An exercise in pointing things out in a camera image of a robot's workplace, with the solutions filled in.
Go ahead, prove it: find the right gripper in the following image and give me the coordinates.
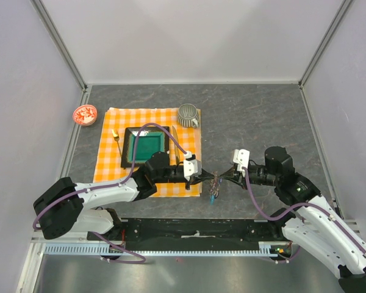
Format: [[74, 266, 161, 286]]
[[220, 164, 279, 190]]

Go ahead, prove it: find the keyring with keys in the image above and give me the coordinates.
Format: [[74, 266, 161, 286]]
[[209, 171, 222, 199]]

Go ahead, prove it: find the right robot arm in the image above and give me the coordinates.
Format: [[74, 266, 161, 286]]
[[222, 146, 366, 292]]

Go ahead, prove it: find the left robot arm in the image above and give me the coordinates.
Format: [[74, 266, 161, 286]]
[[33, 152, 214, 240]]

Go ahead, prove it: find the gold knife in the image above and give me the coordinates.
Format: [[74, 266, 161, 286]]
[[171, 126, 181, 165]]

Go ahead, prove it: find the striped grey mug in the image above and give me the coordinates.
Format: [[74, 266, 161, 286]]
[[177, 104, 199, 128]]

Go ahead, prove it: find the teal square plate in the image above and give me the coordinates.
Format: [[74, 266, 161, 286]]
[[121, 126, 170, 168]]

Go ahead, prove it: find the orange checkered cloth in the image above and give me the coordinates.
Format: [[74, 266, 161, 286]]
[[93, 107, 201, 183]]

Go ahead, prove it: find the gold fork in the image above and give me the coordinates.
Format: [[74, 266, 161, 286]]
[[112, 129, 122, 156]]

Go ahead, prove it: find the red patterned small bowl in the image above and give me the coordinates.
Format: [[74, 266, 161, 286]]
[[72, 104, 98, 126]]

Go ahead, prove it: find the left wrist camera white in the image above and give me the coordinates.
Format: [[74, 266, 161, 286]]
[[183, 151, 202, 184]]

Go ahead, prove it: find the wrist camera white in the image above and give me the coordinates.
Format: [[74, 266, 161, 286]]
[[183, 151, 202, 184], [232, 149, 250, 172]]

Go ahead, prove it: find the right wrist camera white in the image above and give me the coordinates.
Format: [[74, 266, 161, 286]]
[[232, 149, 250, 172]]

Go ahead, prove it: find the grey cable duct rail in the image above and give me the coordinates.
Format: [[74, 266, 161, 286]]
[[44, 243, 278, 258]]

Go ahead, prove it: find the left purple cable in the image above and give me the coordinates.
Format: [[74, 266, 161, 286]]
[[32, 122, 193, 264]]

